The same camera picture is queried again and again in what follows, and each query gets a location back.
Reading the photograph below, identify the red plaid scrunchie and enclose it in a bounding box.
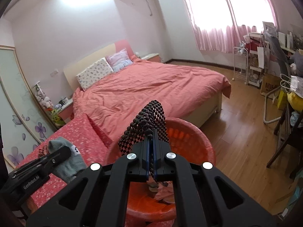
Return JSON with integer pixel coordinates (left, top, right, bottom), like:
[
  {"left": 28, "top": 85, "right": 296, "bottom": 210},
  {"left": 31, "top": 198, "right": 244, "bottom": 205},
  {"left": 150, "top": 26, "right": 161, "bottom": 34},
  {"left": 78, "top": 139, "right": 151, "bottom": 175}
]
[{"left": 38, "top": 145, "right": 49, "bottom": 158}]

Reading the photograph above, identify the grey sock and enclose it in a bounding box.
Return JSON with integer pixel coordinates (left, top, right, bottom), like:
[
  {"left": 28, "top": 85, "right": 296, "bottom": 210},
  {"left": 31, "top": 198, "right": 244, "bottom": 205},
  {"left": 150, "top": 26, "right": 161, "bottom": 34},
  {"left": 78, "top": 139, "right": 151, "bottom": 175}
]
[{"left": 48, "top": 137, "right": 87, "bottom": 183}]

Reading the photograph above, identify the black mesh cloth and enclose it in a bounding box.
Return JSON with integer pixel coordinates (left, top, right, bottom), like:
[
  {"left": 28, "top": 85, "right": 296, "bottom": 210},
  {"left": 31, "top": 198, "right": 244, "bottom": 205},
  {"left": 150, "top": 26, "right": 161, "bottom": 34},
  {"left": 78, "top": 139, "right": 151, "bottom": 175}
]
[{"left": 118, "top": 100, "right": 169, "bottom": 156}]

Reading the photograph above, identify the snack wrapper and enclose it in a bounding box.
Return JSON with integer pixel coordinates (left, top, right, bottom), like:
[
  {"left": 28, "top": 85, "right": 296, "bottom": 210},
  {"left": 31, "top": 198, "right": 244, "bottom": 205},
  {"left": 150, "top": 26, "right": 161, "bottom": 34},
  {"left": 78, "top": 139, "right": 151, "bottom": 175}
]
[{"left": 147, "top": 176, "right": 175, "bottom": 204}]

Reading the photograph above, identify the orange plastic laundry basket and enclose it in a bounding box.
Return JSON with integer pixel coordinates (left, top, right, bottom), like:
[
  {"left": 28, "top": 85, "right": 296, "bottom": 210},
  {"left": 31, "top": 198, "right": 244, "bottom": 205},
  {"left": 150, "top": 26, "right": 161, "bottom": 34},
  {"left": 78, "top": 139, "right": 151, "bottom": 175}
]
[{"left": 104, "top": 117, "right": 217, "bottom": 222}]

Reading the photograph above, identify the green plush toy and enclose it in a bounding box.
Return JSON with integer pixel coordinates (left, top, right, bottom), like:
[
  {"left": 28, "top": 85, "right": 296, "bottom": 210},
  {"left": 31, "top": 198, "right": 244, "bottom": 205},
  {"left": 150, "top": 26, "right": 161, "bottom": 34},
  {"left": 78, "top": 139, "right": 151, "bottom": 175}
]
[{"left": 51, "top": 109, "right": 65, "bottom": 128}]

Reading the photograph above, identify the sliding wardrobe with flowers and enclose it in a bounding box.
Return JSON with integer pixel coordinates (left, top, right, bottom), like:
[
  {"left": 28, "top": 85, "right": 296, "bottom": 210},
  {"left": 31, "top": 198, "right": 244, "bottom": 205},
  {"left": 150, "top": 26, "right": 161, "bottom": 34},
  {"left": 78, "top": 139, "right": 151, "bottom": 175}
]
[{"left": 1, "top": 46, "right": 56, "bottom": 171}]

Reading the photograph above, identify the red floral tablecloth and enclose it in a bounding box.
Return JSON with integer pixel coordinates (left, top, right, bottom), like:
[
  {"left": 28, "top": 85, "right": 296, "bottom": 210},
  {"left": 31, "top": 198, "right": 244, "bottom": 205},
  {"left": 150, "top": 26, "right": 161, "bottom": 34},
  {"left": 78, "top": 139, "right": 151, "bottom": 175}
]
[{"left": 16, "top": 112, "right": 176, "bottom": 227}]

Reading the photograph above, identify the pink white nightstand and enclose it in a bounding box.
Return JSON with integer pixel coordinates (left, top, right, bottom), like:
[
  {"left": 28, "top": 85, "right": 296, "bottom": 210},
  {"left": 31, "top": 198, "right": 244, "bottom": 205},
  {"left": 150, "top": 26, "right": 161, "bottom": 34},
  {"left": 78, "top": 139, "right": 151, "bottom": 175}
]
[{"left": 58, "top": 98, "right": 74, "bottom": 124}]

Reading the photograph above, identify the plush toy display tube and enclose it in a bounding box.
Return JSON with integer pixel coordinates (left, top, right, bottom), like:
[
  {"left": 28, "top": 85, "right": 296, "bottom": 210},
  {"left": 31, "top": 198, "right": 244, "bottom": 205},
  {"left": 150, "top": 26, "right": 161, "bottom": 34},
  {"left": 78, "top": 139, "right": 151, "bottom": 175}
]
[{"left": 32, "top": 82, "right": 53, "bottom": 113}]

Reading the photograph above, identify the white mug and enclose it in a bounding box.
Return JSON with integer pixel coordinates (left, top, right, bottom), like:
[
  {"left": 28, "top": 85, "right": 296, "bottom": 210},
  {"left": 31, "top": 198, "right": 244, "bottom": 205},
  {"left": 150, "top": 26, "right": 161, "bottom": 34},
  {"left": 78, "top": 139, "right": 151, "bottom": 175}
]
[{"left": 59, "top": 98, "right": 68, "bottom": 106}]

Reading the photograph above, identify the bed with salmon duvet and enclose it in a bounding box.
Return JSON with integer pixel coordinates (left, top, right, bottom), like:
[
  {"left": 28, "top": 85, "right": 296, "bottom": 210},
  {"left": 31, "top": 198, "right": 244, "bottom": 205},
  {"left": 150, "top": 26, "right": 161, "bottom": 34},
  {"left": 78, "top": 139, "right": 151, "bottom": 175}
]
[{"left": 73, "top": 56, "right": 231, "bottom": 138}]

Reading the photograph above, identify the right side nightstand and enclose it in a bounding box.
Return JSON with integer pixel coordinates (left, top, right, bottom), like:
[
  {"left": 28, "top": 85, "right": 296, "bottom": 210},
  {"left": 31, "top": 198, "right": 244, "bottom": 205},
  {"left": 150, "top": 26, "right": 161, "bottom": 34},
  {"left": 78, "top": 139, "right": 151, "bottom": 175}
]
[{"left": 141, "top": 53, "right": 162, "bottom": 63}]

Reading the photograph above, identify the beige pink headboard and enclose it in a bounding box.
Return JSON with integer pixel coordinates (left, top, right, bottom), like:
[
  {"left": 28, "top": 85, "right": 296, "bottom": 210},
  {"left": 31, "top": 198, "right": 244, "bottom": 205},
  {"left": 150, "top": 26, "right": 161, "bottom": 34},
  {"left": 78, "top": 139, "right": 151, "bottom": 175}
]
[{"left": 63, "top": 40, "right": 134, "bottom": 91}]

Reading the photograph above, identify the pink striped pillow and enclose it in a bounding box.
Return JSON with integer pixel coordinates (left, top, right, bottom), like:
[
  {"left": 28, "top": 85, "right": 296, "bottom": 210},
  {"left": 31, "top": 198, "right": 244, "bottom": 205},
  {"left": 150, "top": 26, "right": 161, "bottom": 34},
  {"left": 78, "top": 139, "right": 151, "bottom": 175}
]
[{"left": 106, "top": 48, "right": 133, "bottom": 72}]

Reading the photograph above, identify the white floral pillow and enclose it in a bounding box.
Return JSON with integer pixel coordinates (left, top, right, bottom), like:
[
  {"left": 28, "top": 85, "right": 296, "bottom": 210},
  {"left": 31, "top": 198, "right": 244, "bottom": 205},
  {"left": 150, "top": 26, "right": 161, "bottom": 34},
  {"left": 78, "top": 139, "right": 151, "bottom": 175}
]
[{"left": 76, "top": 58, "right": 114, "bottom": 91}]

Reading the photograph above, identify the brown cardboard box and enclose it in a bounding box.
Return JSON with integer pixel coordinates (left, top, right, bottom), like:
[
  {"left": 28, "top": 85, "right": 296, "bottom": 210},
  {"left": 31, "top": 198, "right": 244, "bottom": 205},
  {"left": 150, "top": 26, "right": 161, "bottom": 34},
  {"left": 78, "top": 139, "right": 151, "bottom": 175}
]
[{"left": 260, "top": 73, "right": 280, "bottom": 96}]

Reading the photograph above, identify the cluttered desk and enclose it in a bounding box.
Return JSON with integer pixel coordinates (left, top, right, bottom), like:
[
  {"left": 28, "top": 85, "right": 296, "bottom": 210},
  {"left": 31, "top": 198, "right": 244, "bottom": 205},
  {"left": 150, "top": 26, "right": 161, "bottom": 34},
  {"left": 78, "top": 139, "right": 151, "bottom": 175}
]
[{"left": 243, "top": 21, "right": 303, "bottom": 114}]

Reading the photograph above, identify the pink curtain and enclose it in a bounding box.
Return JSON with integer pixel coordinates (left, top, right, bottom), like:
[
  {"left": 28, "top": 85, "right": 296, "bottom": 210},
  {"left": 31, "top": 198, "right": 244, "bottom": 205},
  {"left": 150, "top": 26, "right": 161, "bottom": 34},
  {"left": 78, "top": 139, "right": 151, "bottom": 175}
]
[{"left": 184, "top": 0, "right": 278, "bottom": 53}]

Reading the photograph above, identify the white wire rack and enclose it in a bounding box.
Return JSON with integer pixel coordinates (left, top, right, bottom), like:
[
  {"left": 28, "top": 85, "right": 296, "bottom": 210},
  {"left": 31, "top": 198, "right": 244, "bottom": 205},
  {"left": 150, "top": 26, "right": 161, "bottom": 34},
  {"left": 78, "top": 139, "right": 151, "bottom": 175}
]
[{"left": 232, "top": 47, "right": 249, "bottom": 85}]

